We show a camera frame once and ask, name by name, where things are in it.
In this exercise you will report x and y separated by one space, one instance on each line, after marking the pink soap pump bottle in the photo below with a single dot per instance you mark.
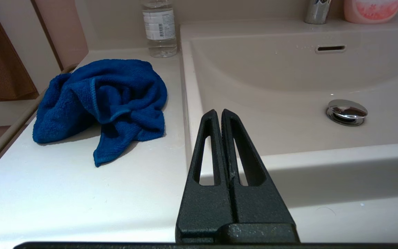
371 10

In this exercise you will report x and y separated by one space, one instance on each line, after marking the chrome drain stopper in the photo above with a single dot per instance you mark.
347 111

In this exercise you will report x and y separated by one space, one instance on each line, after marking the chrome faucet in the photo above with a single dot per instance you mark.
318 12

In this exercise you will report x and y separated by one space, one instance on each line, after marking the blue terry cleaning cloth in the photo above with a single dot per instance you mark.
116 93

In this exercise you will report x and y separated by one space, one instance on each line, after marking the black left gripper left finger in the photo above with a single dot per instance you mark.
202 207

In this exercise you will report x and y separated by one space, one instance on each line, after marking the slim clear plastic water bottle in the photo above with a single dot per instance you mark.
159 27

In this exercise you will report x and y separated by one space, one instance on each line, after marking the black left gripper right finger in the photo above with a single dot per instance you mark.
261 207

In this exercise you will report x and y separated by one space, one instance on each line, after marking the white ceramic sink basin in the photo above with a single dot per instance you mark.
288 86

